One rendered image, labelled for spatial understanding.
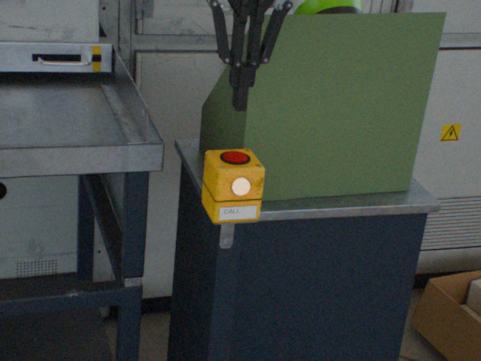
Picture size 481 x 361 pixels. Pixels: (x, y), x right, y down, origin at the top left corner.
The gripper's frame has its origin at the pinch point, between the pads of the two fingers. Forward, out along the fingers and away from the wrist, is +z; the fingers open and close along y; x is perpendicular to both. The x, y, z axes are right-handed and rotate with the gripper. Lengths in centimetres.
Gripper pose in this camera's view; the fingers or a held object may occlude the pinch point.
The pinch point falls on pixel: (240, 86)
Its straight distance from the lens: 134.1
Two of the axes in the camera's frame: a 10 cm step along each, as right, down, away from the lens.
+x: 2.9, 4.4, -8.5
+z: -1.0, 9.0, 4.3
